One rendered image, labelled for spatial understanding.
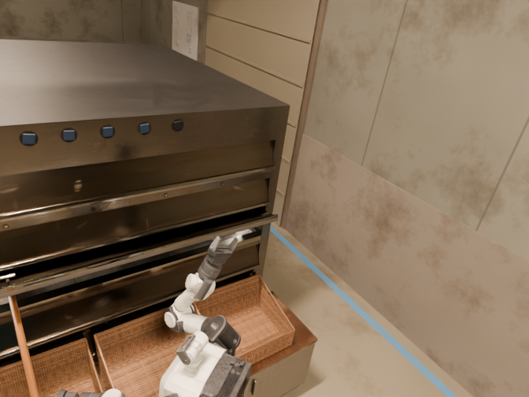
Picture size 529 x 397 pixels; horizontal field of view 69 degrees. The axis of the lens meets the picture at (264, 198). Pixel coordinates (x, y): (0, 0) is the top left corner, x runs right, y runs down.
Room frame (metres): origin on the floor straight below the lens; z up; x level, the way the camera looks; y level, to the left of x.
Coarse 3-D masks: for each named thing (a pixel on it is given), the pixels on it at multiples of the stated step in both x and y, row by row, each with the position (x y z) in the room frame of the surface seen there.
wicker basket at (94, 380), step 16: (48, 352) 1.35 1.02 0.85; (64, 352) 1.39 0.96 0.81; (80, 352) 1.43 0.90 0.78; (0, 368) 1.22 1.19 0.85; (16, 368) 1.25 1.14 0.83; (48, 368) 1.32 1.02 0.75; (64, 368) 1.36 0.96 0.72; (0, 384) 1.19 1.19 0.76; (16, 384) 1.22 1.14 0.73; (48, 384) 1.29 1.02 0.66; (64, 384) 1.33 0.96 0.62; (80, 384) 1.37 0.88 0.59; (96, 384) 1.31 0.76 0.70
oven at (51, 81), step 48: (0, 48) 2.66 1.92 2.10; (48, 48) 2.89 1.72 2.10; (96, 48) 3.15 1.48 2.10; (144, 48) 3.45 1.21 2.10; (0, 96) 1.71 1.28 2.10; (48, 96) 1.81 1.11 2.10; (96, 96) 1.92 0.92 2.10; (144, 96) 2.05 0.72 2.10; (192, 96) 2.18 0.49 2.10; (240, 96) 2.34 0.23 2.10; (192, 192) 1.91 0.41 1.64
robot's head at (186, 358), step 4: (188, 336) 1.02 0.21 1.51; (192, 336) 1.01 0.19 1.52; (184, 340) 1.00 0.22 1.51; (192, 340) 1.00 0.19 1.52; (184, 344) 0.99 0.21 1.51; (188, 344) 0.98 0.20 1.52; (180, 348) 0.96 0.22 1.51; (184, 348) 0.95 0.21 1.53; (176, 352) 0.95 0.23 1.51; (180, 352) 0.94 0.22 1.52; (184, 352) 0.94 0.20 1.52; (188, 352) 0.95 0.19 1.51; (180, 356) 0.94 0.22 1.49; (184, 356) 0.94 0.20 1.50; (188, 356) 0.94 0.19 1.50; (192, 356) 0.95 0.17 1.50; (184, 360) 0.95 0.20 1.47; (188, 360) 0.93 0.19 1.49; (192, 360) 0.94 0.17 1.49; (184, 364) 0.94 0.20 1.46; (188, 364) 0.93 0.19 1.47; (192, 364) 0.94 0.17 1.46
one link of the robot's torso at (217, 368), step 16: (208, 352) 1.05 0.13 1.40; (224, 352) 1.07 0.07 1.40; (176, 368) 0.96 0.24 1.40; (192, 368) 0.97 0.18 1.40; (208, 368) 0.98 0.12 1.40; (224, 368) 0.99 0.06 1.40; (240, 368) 1.01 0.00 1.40; (160, 384) 0.93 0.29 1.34; (176, 384) 0.90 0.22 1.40; (192, 384) 0.91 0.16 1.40; (208, 384) 0.92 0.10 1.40; (224, 384) 0.93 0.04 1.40; (240, 384) 0.94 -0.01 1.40
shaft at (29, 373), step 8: (16, 304) 1.32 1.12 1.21; (16, 312) 1.27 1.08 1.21; (16, 320) 1.23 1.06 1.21; (16, 328) 1.19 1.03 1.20; (24, 336) 1.16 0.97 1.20; (24, 344) 1.11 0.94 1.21; (24, 352) 1.07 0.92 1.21; (24, 360) 1.04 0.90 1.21; (24, 368) 1.01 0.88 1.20; (32, 368) 1.01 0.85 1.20; (32, 376) 0.97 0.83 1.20; (32, 384) 0.94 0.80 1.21; (32, 392) 0.91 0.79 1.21
